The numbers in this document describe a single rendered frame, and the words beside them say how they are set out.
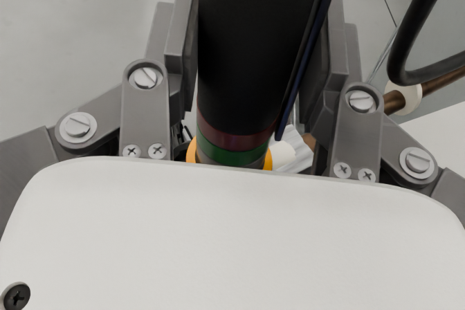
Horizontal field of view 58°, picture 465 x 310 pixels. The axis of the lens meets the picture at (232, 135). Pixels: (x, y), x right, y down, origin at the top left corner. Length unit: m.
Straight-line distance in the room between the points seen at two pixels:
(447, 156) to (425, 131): 0.05
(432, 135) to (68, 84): 1.81
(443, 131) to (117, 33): 1.94
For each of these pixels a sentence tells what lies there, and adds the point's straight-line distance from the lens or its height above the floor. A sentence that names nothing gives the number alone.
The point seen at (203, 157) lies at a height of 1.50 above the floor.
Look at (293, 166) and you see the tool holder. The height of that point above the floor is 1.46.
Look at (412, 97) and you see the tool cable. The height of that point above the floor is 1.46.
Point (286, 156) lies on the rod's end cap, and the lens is 0.24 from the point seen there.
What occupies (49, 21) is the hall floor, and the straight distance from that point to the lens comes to 2.50.
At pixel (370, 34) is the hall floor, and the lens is 2.55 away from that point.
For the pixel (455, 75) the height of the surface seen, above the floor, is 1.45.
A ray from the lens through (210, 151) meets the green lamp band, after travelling 0.18.
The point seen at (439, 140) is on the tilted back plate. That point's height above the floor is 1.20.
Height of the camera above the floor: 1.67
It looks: 59 degrees down
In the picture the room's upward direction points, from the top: 9 degrees clockwise
